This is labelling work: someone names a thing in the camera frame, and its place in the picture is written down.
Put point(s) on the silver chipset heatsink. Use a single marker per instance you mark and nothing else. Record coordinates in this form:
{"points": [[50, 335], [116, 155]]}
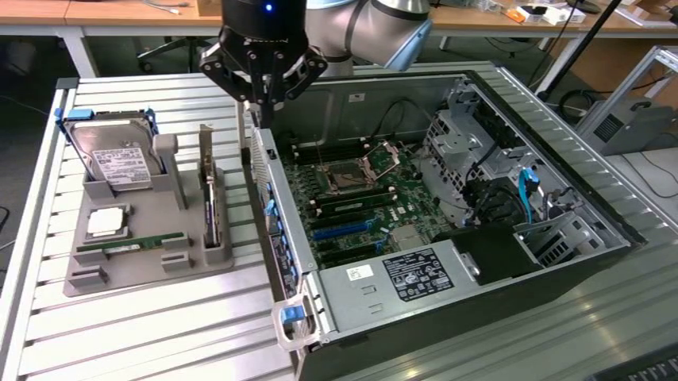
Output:
{"points": [[408, 238]]}

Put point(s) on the black office chair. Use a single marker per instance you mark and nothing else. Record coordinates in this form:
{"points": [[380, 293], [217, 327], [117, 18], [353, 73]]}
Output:
{"points": [[190, 47]]}

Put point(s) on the silver CPU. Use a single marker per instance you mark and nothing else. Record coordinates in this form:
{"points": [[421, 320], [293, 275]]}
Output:
{"points": [[105, 220]]}

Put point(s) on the grey computer tower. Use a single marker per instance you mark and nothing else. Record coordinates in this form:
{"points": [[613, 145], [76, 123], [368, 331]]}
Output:
{"points": [[629, 127]]}

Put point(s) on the green RAM stick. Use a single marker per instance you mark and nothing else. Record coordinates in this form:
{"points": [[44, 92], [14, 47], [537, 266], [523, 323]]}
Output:
{"points": [[132, 244]]}

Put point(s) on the graphics card with black shroud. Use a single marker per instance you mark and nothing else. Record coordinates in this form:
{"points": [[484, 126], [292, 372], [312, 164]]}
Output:
{"points": [[210, 198]]}

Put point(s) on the aluminium profile frame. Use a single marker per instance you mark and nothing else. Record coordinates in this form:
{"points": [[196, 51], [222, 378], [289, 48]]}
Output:
{"points": [[643, 67]]}

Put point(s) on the metal disk bay cage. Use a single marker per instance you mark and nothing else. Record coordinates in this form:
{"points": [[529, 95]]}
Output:
{"points": [[455, 147]]}

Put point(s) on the green motherboard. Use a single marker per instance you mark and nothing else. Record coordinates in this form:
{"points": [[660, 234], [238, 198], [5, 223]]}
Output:
{"points": [[401, 198]]}

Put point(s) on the RAM stick in slot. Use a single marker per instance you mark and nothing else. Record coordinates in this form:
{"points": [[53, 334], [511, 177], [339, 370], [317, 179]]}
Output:
{"points": [[344, 205]]}

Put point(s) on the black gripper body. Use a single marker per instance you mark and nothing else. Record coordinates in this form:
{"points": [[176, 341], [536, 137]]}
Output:
{"points": [[264, 24]]}

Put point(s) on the CPU socket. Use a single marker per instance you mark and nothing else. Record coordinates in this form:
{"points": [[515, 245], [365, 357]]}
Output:
{"points": [[347, 176]]}

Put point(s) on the black tripod pole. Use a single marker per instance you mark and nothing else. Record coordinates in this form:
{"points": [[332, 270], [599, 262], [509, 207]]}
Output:
{"points": [[581, 43]]}

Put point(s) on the grey power supply unit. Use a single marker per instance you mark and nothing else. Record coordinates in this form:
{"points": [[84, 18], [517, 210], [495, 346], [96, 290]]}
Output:
{"points": [[360, 305]]}

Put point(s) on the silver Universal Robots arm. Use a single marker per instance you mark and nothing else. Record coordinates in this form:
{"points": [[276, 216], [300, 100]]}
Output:
{"points": [[371, 31]]}

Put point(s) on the metal socket cover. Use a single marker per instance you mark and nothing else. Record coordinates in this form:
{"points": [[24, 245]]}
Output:
{"points": [[380, 156]]}

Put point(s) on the black keyboard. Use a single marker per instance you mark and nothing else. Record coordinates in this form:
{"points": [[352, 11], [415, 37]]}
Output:
{"points": [[645, 369]]}

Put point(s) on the blue expansion slot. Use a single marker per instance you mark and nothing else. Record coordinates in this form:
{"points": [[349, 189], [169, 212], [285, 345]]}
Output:
{"points": [[339, 231]]}

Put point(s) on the grey parts rack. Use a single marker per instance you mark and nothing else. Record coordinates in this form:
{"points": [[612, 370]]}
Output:
{"points": [[148, 266]]}

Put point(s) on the black plastic shroud box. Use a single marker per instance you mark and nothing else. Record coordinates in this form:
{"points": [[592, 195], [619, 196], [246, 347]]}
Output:
{"points": [[487, 254]]}

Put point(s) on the wooden desk with white legs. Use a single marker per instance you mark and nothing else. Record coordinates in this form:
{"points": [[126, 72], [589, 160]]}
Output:
{"points": [[476, 20], [105, 16]]}

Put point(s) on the white device box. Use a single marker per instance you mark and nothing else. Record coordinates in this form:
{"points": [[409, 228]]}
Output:
{"points": [[561, 16]]}

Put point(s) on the hard disk in blue caddy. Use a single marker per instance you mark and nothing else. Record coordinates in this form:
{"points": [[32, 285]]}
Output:
{"points": [[113, 151]]}

